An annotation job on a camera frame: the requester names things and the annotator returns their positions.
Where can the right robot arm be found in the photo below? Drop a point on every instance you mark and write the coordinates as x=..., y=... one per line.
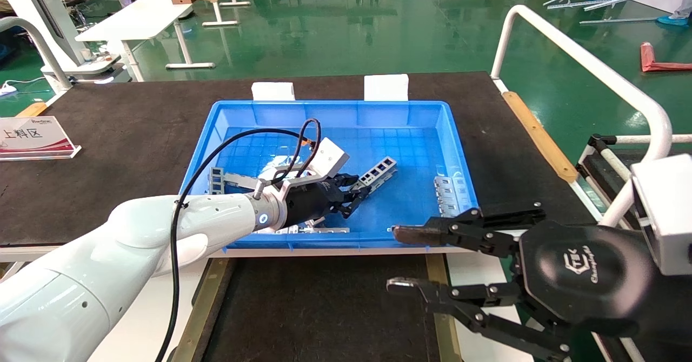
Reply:
x=676, y=308

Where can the red white sign placard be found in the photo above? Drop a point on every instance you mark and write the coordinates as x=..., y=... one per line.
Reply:
x=35, y=138

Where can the red angled object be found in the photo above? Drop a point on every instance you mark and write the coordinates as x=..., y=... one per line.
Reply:
x=651, y=62

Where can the grey metal bracket with holes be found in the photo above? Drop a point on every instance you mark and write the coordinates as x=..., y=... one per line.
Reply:
x=378, y=171

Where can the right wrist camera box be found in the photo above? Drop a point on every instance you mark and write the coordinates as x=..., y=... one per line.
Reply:
x=665, y=210

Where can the white label card left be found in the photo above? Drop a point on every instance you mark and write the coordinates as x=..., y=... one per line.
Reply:
x=273, y=92

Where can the white machine stand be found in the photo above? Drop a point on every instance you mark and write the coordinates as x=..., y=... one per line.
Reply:
x=54, y=16

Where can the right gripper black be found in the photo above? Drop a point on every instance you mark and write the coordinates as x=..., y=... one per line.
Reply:
x=584, y=275

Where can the wooden edge strip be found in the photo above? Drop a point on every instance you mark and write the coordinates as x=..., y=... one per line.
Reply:
x=538, y=135

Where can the white table leg frame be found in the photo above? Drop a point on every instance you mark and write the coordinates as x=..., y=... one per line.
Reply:
x=216, y=13

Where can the white label card right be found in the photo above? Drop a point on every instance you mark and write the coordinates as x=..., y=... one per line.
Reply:
x=386, y=87

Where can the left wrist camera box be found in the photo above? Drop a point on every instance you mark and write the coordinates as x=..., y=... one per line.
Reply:
x=330, y=159

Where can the white label card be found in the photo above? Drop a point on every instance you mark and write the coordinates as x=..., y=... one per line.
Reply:
x=386, y=87
x=273, y=92

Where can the blue plastic bin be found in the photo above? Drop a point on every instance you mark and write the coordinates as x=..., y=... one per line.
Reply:
x=411, y=146

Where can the grey bracket with tabs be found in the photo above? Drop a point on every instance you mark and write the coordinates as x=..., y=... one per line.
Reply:
x=451, y=194

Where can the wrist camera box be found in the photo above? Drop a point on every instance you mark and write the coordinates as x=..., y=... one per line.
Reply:
x=665, y=210
x=330, y=159

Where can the long thin grey strip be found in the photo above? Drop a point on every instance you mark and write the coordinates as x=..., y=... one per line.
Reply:
x=324, y=230

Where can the long flat grey part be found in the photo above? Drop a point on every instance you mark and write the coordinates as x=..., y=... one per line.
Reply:
x=240, y=179

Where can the short aluminium bar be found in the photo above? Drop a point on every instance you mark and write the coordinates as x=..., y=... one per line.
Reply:
x=616, y=21

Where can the white work table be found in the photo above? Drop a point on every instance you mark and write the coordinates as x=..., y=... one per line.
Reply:
x=140, y=19

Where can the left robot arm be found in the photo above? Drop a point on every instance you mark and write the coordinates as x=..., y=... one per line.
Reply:
x=135, y=238

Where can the white tubular handrail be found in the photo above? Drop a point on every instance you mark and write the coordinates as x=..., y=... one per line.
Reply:
x=594, y=62

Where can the white power adapter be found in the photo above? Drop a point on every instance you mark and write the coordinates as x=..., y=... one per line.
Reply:
x=8, y=88

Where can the black white trolley frame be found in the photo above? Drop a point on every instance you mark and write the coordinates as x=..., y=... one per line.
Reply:
x=594, y=162

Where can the blue shoe cover foot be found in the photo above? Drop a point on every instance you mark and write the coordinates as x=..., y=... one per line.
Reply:
x=673, y=21

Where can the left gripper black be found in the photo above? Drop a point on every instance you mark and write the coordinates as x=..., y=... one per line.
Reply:
x=311, y=202

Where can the short wooden strip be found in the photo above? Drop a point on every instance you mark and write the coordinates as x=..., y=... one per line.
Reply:
x=32, y=109

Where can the grey tubular handrail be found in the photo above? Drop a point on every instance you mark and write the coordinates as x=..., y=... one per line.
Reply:
x=38, y=38

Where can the upright grey ladder bracket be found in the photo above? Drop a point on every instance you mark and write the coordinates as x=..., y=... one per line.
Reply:
x=217, y=178

